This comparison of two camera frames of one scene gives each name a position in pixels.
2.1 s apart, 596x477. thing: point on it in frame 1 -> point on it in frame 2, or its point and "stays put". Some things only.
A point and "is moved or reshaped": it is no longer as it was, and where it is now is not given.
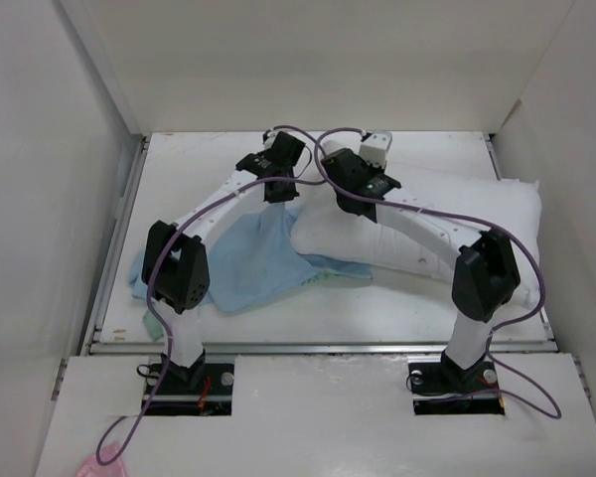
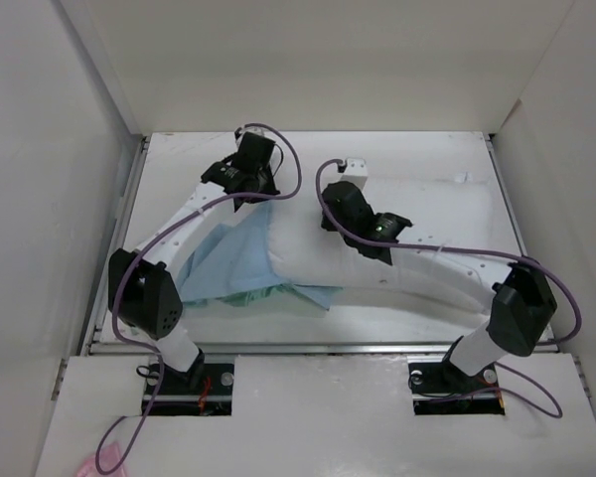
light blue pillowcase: (257, 260) is moved or reshaped
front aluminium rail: (484, 347) stays put
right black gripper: (376, 170) -> (326, 223)
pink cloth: (91, 467) stays put
